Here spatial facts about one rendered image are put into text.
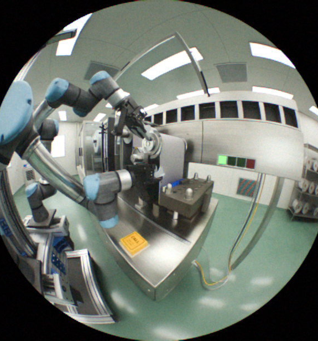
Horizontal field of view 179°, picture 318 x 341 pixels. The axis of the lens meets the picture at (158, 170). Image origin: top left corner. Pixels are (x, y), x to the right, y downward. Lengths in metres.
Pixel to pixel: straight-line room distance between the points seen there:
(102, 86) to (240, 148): 0.73
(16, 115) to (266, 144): 0.88
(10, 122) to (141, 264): 0.43
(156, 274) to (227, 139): 0.72
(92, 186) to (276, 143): 0.87
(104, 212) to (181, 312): 1.13
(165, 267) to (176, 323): 0.96
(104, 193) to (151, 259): 0.25
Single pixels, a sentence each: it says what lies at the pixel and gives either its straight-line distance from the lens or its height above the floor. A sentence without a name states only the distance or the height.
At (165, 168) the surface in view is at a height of 1.13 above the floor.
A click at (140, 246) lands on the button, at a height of 0.92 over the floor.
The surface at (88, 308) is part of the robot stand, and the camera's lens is 1.13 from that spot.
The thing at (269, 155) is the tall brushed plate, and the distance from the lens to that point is 0.71.
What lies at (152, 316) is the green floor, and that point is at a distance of 1.22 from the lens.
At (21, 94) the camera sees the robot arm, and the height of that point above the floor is 1.33.
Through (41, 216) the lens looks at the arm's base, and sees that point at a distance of 0.86.
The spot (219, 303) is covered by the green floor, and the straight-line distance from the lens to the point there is 1.35.
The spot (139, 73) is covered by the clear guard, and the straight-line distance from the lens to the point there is 1.05.
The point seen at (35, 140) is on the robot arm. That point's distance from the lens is 0.37.
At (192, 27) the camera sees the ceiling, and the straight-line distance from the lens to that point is 1.72.
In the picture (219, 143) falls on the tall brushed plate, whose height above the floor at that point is 1.29.
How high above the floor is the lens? 1.22
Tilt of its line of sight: 12 degrees down
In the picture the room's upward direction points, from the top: 2 degrees clockwise
